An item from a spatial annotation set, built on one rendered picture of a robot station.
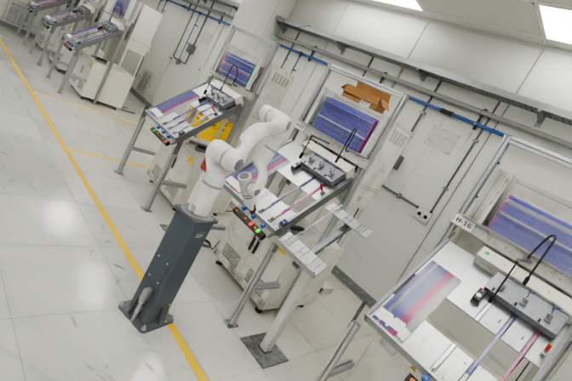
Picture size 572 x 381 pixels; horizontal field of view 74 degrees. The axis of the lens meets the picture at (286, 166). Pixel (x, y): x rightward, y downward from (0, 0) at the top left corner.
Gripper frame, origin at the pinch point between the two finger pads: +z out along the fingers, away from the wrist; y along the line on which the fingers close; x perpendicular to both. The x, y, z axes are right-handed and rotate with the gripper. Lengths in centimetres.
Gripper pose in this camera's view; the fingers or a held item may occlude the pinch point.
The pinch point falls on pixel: (252, 211)
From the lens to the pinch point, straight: 252.5
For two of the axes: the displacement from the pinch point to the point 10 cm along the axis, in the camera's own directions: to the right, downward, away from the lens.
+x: 7.7, -4.6, 4.3
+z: 1.0, 7.6, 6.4
